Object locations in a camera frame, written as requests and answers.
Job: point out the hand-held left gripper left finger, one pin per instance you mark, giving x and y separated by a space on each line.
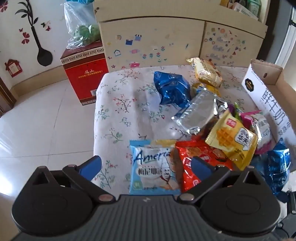
91 165

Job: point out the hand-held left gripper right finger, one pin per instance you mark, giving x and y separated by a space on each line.
200 168

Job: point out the yellow waffle snack packet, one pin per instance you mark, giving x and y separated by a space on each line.
231 136

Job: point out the light blue snack packet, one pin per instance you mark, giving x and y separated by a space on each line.
150 171

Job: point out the dark blue foil packet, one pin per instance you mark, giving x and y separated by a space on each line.
172 90
276 164

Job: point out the cream croissant packet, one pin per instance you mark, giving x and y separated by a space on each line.
205 71

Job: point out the white printed cardboard box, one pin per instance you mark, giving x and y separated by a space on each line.
270 102

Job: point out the red snack packet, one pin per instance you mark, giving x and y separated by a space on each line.
185 150

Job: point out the brown snack packet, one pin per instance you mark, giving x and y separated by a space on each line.
209 128

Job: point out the silver foil snack packet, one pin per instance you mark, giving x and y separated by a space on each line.
196 111

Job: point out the green purple candy wrapper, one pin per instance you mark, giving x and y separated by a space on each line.
235 111

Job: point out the pink white snack packet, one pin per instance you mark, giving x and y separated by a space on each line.
263 132

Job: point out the plain yellow snack packet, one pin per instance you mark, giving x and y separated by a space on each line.
208 89

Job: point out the red cardboard box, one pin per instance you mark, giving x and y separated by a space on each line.
85 78

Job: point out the clear plastic bag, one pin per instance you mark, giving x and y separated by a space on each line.
81 30

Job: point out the beige cabinet with stickers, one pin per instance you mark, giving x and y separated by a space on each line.
150 34

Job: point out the silver refrigerator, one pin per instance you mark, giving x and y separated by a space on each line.
290 46

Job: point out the green label glass bottle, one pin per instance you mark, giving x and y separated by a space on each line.
253 8

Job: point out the brown door frame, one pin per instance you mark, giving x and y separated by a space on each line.
5 97

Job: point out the black vase wall decal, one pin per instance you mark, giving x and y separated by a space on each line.
44 54

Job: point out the red house wall decal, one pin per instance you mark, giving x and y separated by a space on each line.
12 68

